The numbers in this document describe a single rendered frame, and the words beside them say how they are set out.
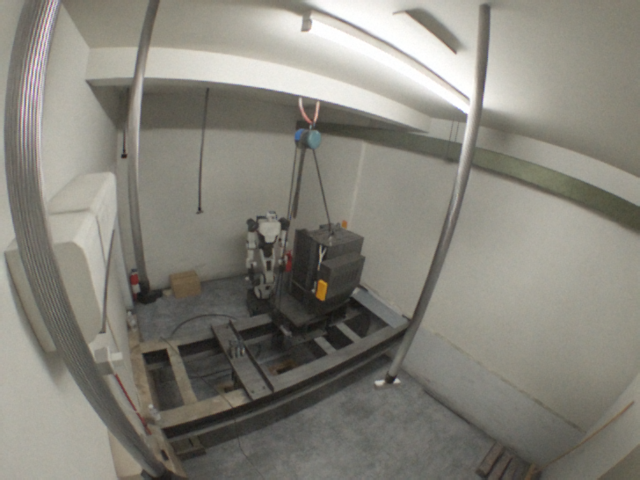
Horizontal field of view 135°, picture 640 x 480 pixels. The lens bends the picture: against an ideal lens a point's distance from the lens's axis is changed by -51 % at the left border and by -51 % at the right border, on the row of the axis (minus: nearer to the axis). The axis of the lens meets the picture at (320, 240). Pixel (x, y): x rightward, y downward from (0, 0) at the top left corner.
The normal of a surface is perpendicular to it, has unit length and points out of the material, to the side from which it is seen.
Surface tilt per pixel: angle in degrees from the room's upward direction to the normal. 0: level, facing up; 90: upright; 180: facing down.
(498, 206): 90
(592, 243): 90
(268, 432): 0
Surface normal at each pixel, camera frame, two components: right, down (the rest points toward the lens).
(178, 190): 0.59, 0.38
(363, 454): 0.15, -0.92
